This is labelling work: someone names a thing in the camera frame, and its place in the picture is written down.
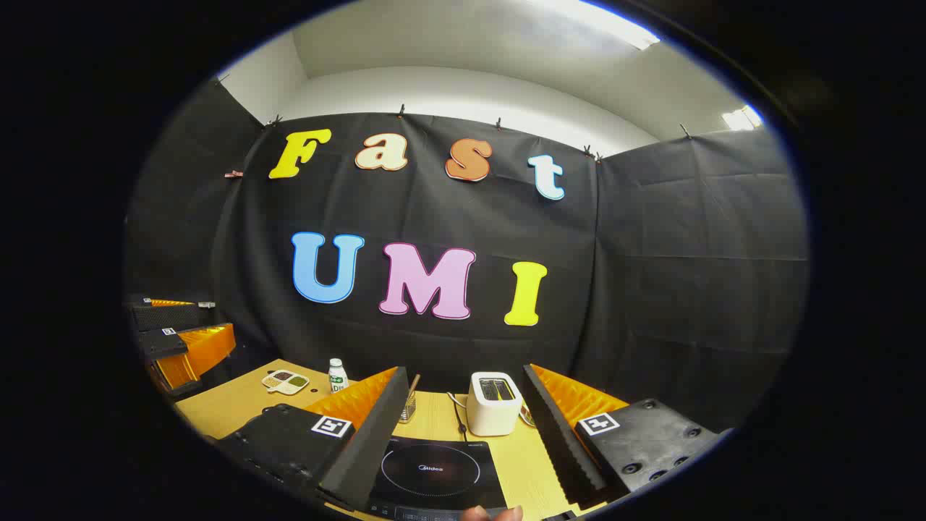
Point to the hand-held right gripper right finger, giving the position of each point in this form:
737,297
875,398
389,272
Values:
561,441

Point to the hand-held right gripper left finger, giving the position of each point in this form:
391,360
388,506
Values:
362,449

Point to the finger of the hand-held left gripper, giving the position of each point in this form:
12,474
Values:
166,316
163,344

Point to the black induction cooktop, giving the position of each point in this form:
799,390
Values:
434,470

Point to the sandwich on plate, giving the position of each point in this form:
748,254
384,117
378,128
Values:
527,414

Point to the white toaster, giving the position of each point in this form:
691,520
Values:
492,412

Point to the white green-capped drink bottle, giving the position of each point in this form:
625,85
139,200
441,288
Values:
337,378

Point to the white divided plate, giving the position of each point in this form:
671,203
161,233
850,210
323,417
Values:
286,383

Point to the black backdrop cloth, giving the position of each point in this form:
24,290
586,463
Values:
651,289

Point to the ceiling light panel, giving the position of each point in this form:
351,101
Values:
743,118

